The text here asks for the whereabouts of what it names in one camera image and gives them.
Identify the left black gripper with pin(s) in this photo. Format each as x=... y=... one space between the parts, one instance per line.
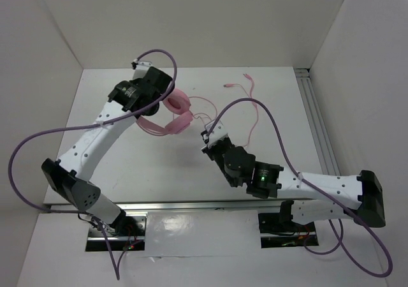
x=135 y=82

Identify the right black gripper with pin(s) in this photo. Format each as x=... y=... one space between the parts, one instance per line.
x=208 y=150

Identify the pink headphones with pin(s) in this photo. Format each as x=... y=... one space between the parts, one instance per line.
x=174 y=117

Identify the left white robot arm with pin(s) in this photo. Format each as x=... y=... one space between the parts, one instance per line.
x=70 y=174

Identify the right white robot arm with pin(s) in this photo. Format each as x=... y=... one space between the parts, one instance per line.
x=305 y=197

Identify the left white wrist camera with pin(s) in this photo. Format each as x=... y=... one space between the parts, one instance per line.
x=140 y=68

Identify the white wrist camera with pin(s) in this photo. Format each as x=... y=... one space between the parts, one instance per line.
x=140 y=68
x=211 y=138

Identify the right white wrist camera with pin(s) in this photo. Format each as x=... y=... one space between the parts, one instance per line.
x=211 y=138

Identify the aluminium front rail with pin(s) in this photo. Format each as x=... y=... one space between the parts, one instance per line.
x=204 y=205

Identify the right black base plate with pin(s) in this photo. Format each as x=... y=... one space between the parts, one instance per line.
x=275 y=234

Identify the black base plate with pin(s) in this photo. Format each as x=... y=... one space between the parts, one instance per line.
x=131 y=236
x=275 y=234

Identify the aluminium side rail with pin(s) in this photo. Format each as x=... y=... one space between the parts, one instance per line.
x=318 y=129

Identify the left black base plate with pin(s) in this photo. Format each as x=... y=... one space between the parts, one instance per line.
x=131 y=236

